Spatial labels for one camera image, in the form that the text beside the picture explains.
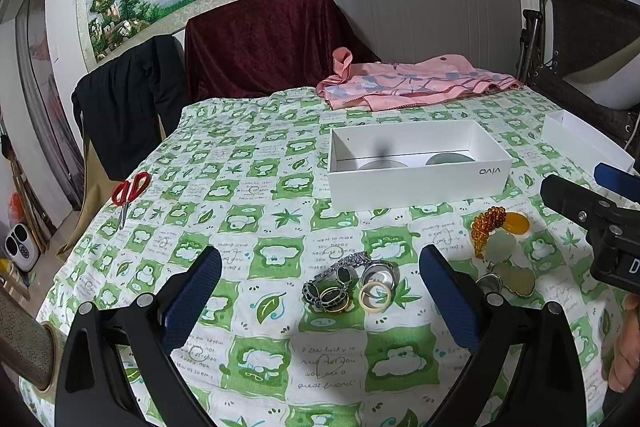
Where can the green patterned tablecloth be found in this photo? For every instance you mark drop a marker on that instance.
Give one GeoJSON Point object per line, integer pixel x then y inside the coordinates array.
{"type": "Point", "coordinates": [270, 147]}

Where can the dark red velvet cloth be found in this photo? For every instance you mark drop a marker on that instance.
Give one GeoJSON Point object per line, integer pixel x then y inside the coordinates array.
{"type": "Point", "coordinates": [265, 42]}

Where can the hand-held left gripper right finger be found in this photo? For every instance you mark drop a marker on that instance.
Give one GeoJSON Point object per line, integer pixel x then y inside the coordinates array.
{"type": "Point", "coordinates": [447, 302]}

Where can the white cardboard box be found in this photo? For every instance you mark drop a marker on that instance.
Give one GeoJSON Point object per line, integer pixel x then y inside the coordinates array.
{"type": "Point", "coordinates": [415, 172]}

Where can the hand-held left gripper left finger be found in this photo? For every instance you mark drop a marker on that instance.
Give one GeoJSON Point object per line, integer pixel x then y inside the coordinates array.
{"type": "Point", "coordinates": [192, 302]}

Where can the person's right hand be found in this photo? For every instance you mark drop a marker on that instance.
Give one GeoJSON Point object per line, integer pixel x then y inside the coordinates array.
{"type": "Point", "coordinates": [627, 347]}

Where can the white box lid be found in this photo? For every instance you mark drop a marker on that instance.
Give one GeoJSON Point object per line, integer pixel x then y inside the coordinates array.
{"type": "Point", "coordinates": [580, 142]}

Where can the black folding chair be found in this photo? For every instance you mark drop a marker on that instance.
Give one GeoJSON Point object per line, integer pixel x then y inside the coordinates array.
{"type": "Point", "coordinates": [575, 27]}

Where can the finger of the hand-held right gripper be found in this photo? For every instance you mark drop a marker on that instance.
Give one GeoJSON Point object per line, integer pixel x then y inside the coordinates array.
{"type": "Point", "coordinates": [617, 179]}
{"type": "Point", "coordinates": [575, 199]}

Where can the white foot massager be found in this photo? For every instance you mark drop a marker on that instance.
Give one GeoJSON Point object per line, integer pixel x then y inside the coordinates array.
{"type": "Point", "coordinates": [22, 247]}

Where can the black jacket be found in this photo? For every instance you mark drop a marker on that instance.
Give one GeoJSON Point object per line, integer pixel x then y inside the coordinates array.
{"type": "Point", "coordinates": [130, 107]}

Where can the pale jade round pendant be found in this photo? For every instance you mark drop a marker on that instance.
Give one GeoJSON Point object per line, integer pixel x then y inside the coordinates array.
{"type": "Point", "coordinates": [499, 247]}

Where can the amber oval pendant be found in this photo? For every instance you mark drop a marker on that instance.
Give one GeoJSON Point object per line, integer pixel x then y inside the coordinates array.
{"type": "Point", "coordinates": [516, 225]}

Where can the pink floral cloth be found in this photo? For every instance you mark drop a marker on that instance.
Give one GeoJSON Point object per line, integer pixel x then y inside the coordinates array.
{"type": "Point", "coordinates": [400, 84]}

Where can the silver bangles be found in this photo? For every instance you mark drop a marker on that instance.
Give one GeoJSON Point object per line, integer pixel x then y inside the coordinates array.
{"type": "Point", "coordinates": [380, 274]}

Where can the cream bangle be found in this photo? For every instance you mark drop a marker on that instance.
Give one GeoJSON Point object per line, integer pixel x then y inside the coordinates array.
{"type": "Point", "coordinates": [375, 297]}

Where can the pale jade gourd pendant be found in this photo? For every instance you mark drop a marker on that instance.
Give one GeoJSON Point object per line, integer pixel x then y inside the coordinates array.
{"type": "Point", "coordinates": [517, 279]}

